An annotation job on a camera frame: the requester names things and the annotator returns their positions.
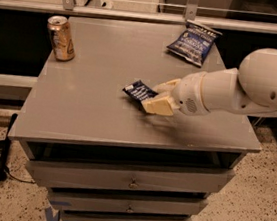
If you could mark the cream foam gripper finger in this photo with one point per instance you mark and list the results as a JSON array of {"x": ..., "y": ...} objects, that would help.
[
  {"x": 162, "y": 104},
  {"x": 166, "y": 86}
]

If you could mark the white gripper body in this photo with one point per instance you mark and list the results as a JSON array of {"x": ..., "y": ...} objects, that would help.
[{"x": 187, "y": 93}]

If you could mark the blue rxbar snack bar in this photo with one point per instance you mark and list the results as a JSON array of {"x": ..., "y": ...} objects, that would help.
[{"x": 139, "y": 91}]

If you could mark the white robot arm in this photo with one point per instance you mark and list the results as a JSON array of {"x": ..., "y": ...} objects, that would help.
[{"x": 250, "y": 89}]

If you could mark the blue chip bag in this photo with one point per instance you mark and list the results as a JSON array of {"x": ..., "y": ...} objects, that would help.
[{"x": 194, "y": 43}]

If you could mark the top grey drawer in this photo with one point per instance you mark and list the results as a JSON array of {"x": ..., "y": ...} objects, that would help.
[{"x": 128, "y": 177}]

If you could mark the grey drawer cabinet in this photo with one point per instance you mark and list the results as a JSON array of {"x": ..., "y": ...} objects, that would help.
[{"x": 78, "y": 112}]

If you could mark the gold soda can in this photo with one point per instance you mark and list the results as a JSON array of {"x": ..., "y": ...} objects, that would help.
[{"x": 60, "y": 33}]

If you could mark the middle grey drawer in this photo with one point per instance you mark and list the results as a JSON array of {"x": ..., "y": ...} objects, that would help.
[{"x": 127, "y": 204}]

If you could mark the blue tape on floor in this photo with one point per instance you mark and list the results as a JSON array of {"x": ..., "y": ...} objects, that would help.
[{"x": 50, "y": 216}]

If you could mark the black stick on floor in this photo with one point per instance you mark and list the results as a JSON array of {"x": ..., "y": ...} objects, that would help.
[{"x": 4, "y": 157}]

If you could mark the metal railing frame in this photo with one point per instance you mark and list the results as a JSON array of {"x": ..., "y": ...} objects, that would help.
[{"x": 123, "y": 11}]

